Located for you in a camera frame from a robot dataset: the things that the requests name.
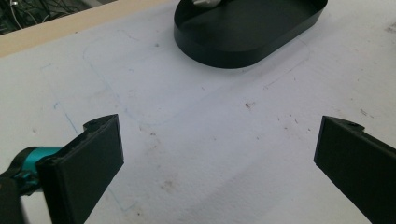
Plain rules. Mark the black oval metal tray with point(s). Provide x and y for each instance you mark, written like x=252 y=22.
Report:
x=236 y=49

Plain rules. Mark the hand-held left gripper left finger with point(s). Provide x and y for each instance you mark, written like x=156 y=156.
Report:
x=84 y=168

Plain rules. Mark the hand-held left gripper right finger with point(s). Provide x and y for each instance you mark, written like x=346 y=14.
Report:
x=361 y=168

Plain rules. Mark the silver metal object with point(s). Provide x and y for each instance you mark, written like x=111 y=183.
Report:
x=206 y=3

